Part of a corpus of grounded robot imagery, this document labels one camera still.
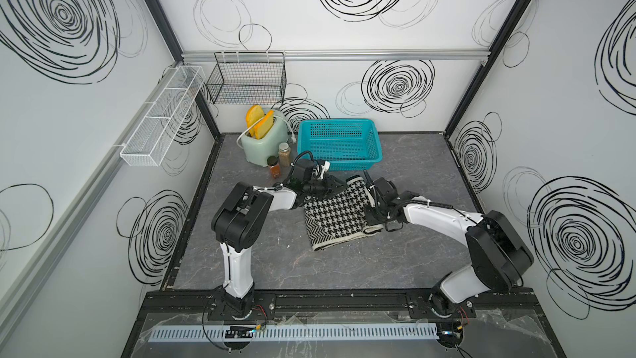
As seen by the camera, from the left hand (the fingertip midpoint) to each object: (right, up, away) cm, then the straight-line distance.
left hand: (346, 188), depth 89 cm
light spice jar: (-24, +13, +13) cm, 30 cm away
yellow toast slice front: (-31, +24, +5) cm, 39 cm away
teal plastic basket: (+2, +18, +26) cm, 32 cm away
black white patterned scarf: (-3, -11, +2) cm, 11 cm away
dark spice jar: (-28, +7, +9) cm, 30 cm away
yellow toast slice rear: (-37, +28, +9) cm, 47 cm away
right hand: (+9, -10, 0) cm, 14 cm away
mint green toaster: (-35, +14, +10) cm, 39 cm away
